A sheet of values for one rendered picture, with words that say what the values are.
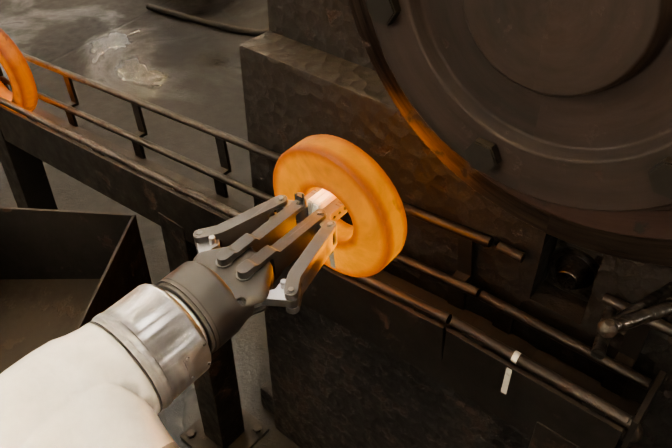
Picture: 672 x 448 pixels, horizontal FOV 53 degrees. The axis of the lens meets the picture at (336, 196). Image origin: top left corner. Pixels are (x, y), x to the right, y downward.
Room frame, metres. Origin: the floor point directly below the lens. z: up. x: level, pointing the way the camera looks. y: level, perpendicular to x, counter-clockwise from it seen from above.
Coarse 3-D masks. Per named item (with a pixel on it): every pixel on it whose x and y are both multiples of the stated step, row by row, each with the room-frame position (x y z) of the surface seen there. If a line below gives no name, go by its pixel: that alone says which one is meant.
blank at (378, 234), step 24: (312, 144) 0.54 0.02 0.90; (336, 144) 0.54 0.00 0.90; (288, 168) 0.55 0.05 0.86; (312, 168) 0.53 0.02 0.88; (336, 168) 0.51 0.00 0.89; (360, 168) 0.51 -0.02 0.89; (288, 192) 0.56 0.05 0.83; (336, 192) 0.51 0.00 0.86; (360, 192) 0.49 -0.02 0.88; (384, 192) 0.50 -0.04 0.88; (360, 216) 0.50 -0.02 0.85; (384, 216) 0.48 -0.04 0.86; (360, 240) 0.50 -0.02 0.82; (384, 240) 0.48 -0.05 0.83; (336, 264) 0.52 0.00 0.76; (360, 264) 0.50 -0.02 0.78; (384, 264) 0.48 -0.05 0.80
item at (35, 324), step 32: (0, 224) 0.66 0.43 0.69; (32, 224) 0.66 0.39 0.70; (64, 224) 0.66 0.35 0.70; (96, 224) 0.65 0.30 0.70; (128, 224) 0.63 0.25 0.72; (0, 256) 0.67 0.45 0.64; (32, 256) 0.66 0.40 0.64; (64, 256) 0.66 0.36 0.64; (96, 256) 0.65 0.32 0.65; (128, 256) 0.61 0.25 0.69; (0, 288) 0.65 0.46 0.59; (32, 288) 0.64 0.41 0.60; (64, 288) 0.64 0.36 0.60; (96, 288) 0.52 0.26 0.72; (128, 288) 0.59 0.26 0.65; (0, 320) 0.59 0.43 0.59; (32, 320) 0.59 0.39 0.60; (64, 320) 0.58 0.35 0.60; (0, 352) 0.54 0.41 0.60
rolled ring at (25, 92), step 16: (0, 32) 1.14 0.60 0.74; (0, 48) 1.11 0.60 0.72; (16, 48) 1.12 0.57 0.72; (16, 64) 1.10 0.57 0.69; (0, 80) 1.19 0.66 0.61; (16, 80) 1.09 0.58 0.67; (32, 80) 1.11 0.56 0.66; (0, 96) 1.16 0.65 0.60; (16, 96) 1.10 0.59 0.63; (32, 96) 1.11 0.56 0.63
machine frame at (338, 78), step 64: (320, 0) 0.80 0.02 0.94; (256, 64) 0.79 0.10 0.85; (320, 64) 0.76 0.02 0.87; (256, 128) 0.80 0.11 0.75; (320, 128) 0.73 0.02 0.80; (384, 128) 0.66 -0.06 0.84; (448, 192) 0.60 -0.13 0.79; (448, 256) 0.60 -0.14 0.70; (320, 320) 0.73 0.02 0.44; (576, 320) 0.50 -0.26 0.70; (320, 384) 0.73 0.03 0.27; (384, 384) 0.65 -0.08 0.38
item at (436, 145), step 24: (360, 0) 0.56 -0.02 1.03; (360, 24) 0.56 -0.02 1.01; (384, 72) 0.55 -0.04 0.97; (408, 120) 0.53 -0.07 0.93; (432, 144) 0.51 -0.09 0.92; (456, 168) 0.49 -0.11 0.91; (480, 192) 0.48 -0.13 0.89; (504, 192) 0.46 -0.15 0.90; (528, 216) 0.45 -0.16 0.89; (552, 216) 0.43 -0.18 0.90; (576, 240) 0.42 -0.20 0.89; (600, 240) 0.41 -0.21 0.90; (624, 240) 0.40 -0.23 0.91; (648, 240) 0.39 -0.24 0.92
